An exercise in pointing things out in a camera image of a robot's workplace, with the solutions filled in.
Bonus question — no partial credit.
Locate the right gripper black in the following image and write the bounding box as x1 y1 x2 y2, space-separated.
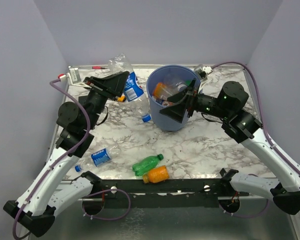
160 77 232 122

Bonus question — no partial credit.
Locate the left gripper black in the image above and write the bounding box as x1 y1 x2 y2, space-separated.
83 70 129 131

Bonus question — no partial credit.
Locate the crushed pepsi bottle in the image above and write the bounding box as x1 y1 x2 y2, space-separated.
74 145 121 173
108 53 151 123

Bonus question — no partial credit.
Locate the clear glass jar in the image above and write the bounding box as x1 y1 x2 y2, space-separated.
163 73 187 93

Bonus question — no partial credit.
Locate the orange label crushed bottle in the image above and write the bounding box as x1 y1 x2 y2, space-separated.
152 82 176 101

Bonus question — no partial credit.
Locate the blue plastic bin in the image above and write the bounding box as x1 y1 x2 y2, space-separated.
146 64 203 133

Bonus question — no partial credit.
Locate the orange juice bottle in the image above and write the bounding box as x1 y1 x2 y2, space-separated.
142 165 170 184

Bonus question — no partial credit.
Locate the green plastic bottle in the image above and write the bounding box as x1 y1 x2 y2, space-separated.
132 154 164 177

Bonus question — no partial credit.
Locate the brown coffee bottle green cap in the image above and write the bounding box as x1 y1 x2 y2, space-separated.
185 80 192 86

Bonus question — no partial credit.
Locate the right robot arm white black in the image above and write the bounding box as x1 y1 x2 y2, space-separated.
159 81 300 215

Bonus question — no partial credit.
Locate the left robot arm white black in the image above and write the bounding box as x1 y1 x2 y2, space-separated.
3 71 129 240

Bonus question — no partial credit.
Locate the orange utility knife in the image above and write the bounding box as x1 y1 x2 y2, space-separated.
117 95 126 102

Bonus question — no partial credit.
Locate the black flat box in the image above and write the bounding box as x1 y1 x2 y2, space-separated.
78 95 89 105

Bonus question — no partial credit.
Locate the black base bar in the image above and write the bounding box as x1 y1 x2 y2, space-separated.
90 178 236 209

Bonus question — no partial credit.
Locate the red marker on rail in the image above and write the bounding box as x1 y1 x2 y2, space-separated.
91 65 107 70

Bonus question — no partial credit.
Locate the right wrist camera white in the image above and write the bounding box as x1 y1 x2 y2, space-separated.
193 64 213 93

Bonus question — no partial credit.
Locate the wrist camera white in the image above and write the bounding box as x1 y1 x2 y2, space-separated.
193 64 213 93
58 67 89 88

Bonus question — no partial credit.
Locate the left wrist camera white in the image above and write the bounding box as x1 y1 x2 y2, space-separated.
58 67 89 88

